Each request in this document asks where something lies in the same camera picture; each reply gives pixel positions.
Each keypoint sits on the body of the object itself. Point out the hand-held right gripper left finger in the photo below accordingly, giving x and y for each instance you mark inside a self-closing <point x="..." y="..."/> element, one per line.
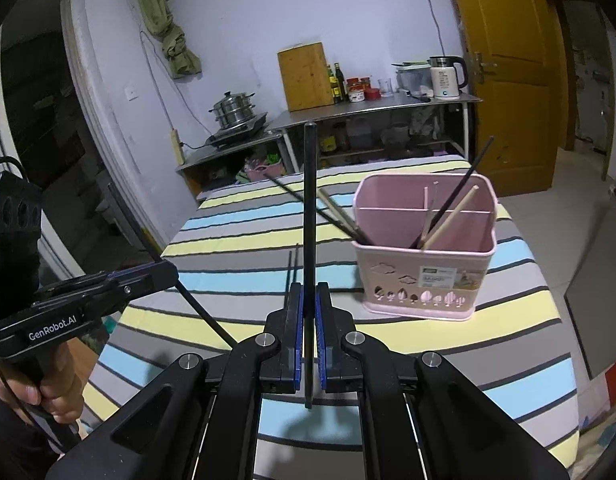
<point x="298" y="340"/>

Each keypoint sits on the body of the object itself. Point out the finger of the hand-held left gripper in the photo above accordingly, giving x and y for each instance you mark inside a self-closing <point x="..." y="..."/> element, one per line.
<point x="148" y="277"/>

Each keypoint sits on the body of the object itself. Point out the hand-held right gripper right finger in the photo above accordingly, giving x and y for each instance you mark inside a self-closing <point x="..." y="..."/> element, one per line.
<point x="324" y="340"/>

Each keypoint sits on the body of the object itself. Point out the black chopstick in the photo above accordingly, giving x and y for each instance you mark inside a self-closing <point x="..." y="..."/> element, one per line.
<point x="310" y="185"/>
<point x="465" y="172"/>
<point x="288" y="190"/>
<point x="208" y="315"/>

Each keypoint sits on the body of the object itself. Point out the pink plastic utensil holder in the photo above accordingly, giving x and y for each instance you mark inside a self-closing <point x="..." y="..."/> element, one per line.
<point x="417" y="270"/>

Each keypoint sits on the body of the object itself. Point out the wooden chopstick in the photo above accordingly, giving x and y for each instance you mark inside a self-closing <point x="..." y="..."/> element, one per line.
<point x="333" y="207"/>
<point x="456" y="210"/>

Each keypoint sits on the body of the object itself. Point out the person's left hand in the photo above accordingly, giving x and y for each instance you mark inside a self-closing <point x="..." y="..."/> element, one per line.
<point x="63" y="395"/>

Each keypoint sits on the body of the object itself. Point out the metal chopstick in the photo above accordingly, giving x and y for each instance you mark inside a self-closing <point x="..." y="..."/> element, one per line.
<point x="289" y="270"/>

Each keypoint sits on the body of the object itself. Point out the striped bed sheet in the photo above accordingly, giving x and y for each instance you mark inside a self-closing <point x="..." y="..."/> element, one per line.
<point x="437" y="360"/>

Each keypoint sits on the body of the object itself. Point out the yellow power strip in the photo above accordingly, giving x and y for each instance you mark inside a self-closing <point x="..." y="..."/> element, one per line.
<point x="176" y="147"/>

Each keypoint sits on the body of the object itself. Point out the black induction cooker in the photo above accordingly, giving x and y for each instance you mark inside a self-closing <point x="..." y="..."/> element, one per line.
<point x="238" y="135"/>

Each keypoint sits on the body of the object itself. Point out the steel steamer pot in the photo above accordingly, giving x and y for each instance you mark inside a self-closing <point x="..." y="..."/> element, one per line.
<point x="233" y="110"/>

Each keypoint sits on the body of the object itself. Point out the translucent plastic jug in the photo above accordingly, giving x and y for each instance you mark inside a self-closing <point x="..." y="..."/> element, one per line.
<point x="359" y="134"/>

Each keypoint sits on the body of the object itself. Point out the metal kitchen counter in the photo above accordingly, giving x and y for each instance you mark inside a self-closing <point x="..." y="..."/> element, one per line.
<point x="377" y="105"/>

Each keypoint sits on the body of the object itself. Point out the red round container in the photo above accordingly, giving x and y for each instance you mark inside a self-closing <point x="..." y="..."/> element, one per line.
<point x="372" y="94"/>

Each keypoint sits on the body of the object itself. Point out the green glass bottle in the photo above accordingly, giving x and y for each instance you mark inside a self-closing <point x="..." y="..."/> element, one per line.
<point x="332" y="87"/>

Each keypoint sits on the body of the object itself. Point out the dark glass bottle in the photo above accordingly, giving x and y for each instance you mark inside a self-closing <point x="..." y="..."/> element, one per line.
<point x="340" y="85"/>

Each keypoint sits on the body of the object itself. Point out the wooden cutting board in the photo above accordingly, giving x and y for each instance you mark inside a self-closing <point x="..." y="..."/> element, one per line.
<point x="308" y="77"/>

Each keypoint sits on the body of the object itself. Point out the clear drinking glass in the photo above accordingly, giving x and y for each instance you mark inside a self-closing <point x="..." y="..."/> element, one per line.
<point x="385" y="87"/>

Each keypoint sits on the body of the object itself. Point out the green hanging cloth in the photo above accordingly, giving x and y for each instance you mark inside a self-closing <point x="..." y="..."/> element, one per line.
<point x="163" y="15"/>

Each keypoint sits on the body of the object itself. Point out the grey plastic storage box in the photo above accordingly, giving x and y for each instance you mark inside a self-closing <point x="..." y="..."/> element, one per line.
<point x="412" y="79"/>

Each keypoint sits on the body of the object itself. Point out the grey flat panel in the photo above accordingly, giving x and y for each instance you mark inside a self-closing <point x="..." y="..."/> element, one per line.
<point x="602" y="300"/>

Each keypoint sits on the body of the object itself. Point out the white electric kettle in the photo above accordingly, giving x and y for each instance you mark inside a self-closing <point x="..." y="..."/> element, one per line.
<point x="446" y="80"/>

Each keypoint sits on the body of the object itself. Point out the yellow wooden door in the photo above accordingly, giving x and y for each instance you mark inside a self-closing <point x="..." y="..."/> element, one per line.
<point x="507" y="60"/>

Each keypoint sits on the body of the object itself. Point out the white wall switch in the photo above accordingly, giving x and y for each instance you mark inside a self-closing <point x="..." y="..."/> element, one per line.
<point x="132" y="92"/>

